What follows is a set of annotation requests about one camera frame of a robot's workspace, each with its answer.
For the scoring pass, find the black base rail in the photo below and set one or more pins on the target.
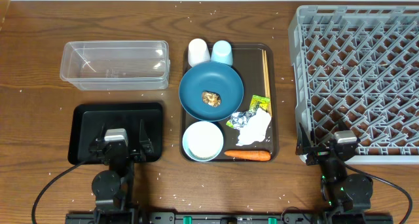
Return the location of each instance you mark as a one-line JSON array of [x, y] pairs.
[[171, 218]]

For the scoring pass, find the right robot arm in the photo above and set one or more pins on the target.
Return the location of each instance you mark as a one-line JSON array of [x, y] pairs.
[[348, 195]]

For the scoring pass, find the wooden chopstick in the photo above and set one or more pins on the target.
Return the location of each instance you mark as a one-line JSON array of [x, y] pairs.
[[264, 73], [267, 76]]

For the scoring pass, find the clear plastic container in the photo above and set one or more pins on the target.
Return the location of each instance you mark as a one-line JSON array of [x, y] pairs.
[[116, 65]]

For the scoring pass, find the light blue plastic cup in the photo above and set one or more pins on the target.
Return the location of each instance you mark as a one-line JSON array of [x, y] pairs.
[[222, 53]]

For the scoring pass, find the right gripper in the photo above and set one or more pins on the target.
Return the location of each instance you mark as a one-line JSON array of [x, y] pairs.
[[304, 147]]

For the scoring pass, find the white crumpled napkin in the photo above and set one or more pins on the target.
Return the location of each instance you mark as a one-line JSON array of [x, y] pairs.
[[255, 129]]

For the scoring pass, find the white plastic cup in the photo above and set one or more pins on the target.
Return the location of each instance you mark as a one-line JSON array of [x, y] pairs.
[[198, 52]]

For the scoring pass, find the black tray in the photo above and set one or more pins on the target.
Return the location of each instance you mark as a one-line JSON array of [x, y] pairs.
[[88, 119]]

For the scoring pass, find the light blue bowl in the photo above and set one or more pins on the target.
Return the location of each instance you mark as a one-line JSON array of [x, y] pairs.
[[202, 141]]

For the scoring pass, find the green yellow snack wrapper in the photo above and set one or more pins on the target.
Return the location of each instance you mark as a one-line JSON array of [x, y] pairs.
[[259, 102]]

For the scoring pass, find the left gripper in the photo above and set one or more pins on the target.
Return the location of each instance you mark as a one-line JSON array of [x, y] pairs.
[[148, 147]]

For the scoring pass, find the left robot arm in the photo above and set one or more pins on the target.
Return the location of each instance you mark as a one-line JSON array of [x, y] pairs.
[[113, 187]]

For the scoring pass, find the orange carrot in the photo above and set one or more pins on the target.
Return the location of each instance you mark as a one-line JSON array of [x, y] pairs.
[[249, 155]]

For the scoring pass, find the dark blue plate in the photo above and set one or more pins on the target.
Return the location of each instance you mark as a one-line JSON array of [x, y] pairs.
[[211, 77]]

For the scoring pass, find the dark brown serving tray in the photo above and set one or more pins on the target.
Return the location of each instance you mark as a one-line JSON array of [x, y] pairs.
[[254, 64]]

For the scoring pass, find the grey dishwasher rack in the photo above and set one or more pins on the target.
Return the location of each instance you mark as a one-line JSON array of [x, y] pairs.
[[358, 64]]

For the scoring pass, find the brown food scrap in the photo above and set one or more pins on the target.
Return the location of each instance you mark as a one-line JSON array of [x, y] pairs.
[[211, 98]]

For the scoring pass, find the crumpled aluminium foil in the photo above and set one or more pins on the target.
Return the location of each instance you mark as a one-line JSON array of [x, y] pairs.
[[239, 119]]

